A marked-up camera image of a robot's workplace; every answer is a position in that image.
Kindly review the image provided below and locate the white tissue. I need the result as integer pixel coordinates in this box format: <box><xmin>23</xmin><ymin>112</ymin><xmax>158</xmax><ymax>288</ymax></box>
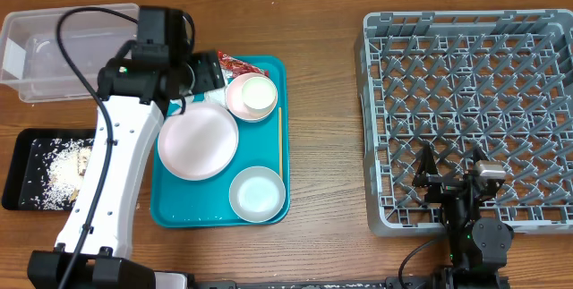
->
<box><xmin>193</xmin><ymin>88</ymin><xmax>227</xmax><ymax>108</ymax></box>

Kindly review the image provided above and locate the large pink plate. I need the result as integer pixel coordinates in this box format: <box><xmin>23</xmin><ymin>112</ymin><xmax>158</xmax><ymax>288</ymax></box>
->
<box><xmin>157</xmin><ymin>103</ymin><xmax>239</xmax><ymax>181</ymax></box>

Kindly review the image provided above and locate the food scraps rice pile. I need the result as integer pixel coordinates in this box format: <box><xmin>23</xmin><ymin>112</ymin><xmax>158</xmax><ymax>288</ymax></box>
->
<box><xmin>19</xmin><ymin>138</ymin><xmax>93</xmax><ymax>211</ymax></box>

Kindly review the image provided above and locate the black rectangular tray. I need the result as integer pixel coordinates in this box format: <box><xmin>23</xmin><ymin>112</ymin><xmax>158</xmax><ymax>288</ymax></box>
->
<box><xmin>2</xmin><ymin>128</ymin><xmax>95</xmax><ymax>211</ymax></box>

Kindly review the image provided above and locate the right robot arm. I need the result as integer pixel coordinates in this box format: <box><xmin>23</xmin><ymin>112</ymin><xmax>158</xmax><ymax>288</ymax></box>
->
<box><xmin>411</xmin><ymin>143</ymin><xmax>515</xmax><ymax>288</ymax></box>

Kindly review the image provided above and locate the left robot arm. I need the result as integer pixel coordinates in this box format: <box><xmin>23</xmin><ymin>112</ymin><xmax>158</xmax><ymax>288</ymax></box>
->
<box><xmin>27</xmin><ymin>40</ymin><xmax>223</xmax><ymax>288</ymax></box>

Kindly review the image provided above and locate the grey dishwasher rack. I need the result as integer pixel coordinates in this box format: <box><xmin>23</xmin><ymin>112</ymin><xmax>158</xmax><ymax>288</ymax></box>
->
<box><xmin>355</xmin><ymin>9</ymin><xmax>572</xmax><ymax>237</ymax></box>

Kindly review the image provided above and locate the red snack wrapper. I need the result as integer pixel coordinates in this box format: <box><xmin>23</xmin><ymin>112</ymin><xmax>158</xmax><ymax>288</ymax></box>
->
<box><xmin>218</xmin><ymin>51</ymin><xmax>269</xmax><ymax>79</ymax></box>

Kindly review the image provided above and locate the white cup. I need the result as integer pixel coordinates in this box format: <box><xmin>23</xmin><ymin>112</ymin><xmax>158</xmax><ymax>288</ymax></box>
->
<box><xmin>242</xmin><ymin>76</ymin><xmax>278</xmax><ymax>114</ymax></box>

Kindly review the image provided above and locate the wooden chopstick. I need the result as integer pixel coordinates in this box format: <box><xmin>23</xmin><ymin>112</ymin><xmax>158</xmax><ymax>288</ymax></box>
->
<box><xmin>278</xmin><ymin>106</ymin><xmax>283</xmax><ymax>180</ymax></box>

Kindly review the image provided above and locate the grey bowl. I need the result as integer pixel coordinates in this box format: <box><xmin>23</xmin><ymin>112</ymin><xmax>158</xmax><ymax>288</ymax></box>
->
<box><xmin>228</xmin><ymin>166</ymin><xmax>287</xmax><ymax>224</ymax></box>

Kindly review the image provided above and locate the teal serving tray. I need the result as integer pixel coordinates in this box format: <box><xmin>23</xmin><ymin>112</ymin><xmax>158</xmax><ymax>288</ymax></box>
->
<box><xmin>150</xmin><ymin>55</ymin><xmax>290</xmax><ymax>228</ymax></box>

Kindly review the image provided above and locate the clear plastic storage bin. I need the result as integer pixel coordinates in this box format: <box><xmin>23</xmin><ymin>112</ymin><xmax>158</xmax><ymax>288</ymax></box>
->
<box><xmin>1</xmin><ymin>7</ymin><xmax>137</xmax><ymax>103</ymax></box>

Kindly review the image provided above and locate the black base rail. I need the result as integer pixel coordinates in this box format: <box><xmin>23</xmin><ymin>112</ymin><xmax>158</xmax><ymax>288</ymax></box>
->
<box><xmin>178</xmin><ymin>275</ymin><xmax>511</xmax><ymax>289</ymax></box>

